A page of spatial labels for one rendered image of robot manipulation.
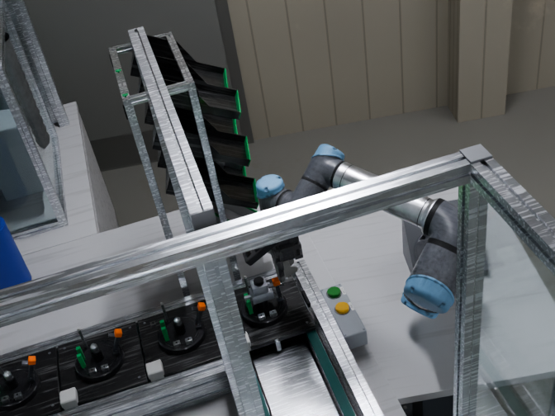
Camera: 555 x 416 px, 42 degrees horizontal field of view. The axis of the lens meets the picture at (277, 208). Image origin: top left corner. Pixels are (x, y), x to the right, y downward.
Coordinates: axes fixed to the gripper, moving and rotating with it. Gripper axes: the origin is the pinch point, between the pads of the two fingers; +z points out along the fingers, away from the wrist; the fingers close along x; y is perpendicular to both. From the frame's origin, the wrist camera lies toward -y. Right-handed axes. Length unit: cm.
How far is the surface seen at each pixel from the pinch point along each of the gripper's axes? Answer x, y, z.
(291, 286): 5.7, 4.1, 10.3
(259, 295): -2.2, -7.1, 1.6
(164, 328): -1.9, -35.8, 3.1
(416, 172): -83, 6, -91
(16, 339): 32, -84, 21
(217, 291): -78, -21, -78
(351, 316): -12.3, 16.6, 11.4
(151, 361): -7.8, -41.9, 8.1
